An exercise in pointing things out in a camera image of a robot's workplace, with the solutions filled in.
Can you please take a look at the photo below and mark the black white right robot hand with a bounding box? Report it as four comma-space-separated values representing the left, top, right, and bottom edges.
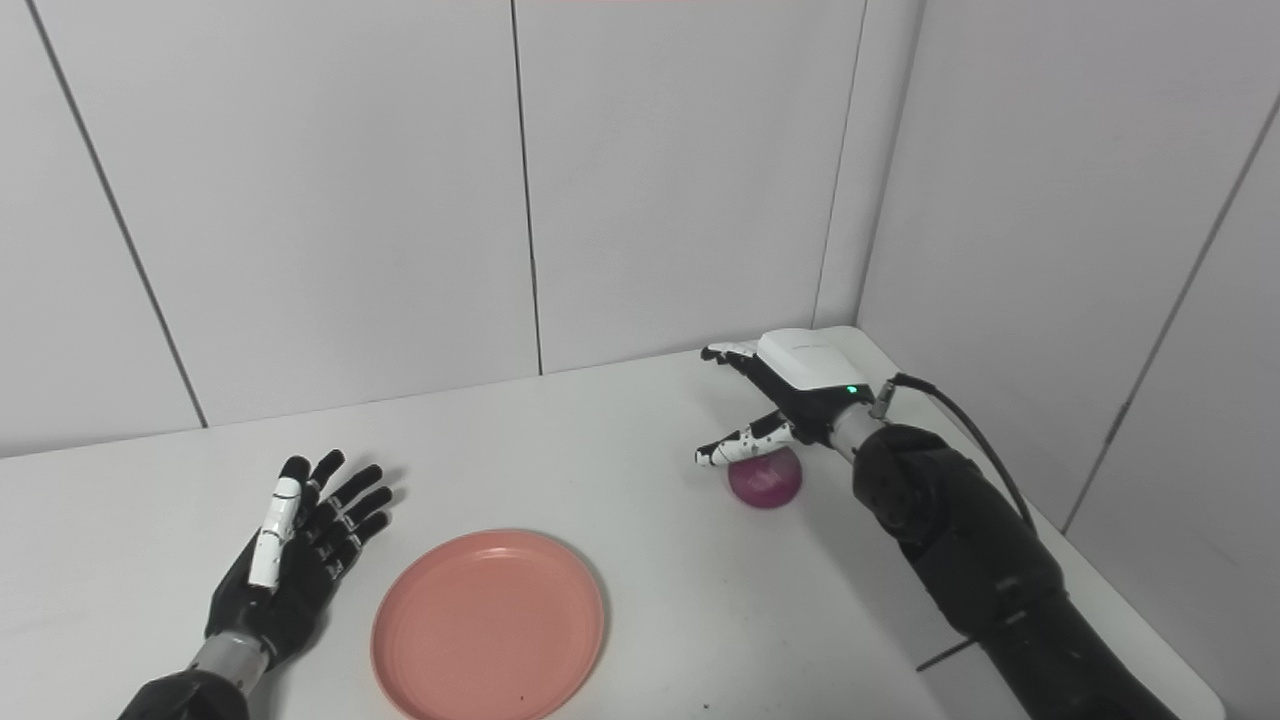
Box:
695, 327, 874, 468

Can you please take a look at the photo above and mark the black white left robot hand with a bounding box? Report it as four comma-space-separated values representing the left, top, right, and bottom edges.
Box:
204, 449, 395, 670

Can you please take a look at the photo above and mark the purple red onion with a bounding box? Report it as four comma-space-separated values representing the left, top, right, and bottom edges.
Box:
726, 446, 804, 511

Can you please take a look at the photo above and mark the pink round plate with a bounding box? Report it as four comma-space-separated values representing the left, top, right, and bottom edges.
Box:
370, 529, 607, 720

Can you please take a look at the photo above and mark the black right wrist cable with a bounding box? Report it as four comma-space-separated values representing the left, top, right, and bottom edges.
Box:
868, 372, 1042, 673

